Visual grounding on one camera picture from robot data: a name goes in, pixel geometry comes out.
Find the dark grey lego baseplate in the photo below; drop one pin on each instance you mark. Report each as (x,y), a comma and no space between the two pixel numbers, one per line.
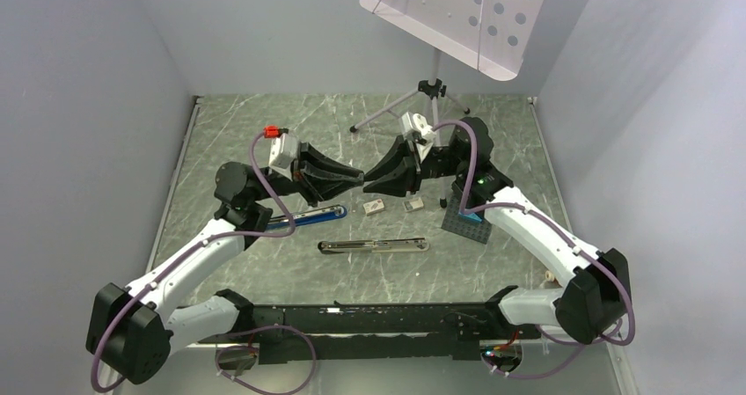
(478,232)

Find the black silver stapler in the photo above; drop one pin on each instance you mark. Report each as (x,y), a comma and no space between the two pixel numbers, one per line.
(374,245)

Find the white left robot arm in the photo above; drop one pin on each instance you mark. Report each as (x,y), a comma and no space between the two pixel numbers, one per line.
(246,204)

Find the white perforated music stand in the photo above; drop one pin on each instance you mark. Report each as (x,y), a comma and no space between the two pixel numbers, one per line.
(489,36)

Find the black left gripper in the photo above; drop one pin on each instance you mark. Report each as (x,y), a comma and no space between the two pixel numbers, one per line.
(314,162)

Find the white staple box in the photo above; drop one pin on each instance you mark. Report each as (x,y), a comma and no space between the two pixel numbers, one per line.
(373,207)

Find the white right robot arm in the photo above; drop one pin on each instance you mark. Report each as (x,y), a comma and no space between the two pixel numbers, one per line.
(594,298)

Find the blue black stapler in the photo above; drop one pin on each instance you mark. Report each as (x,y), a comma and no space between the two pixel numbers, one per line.
(316,215)

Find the staple box tray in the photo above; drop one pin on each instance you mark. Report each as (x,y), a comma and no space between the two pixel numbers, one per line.
(412,205)

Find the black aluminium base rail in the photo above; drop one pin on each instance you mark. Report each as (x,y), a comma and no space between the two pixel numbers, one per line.
(361,328)

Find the blue lego brick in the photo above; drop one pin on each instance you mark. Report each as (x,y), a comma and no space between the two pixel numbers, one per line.
(471,217)

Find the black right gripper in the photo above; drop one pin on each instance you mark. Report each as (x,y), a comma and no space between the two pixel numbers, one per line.
(397,184)

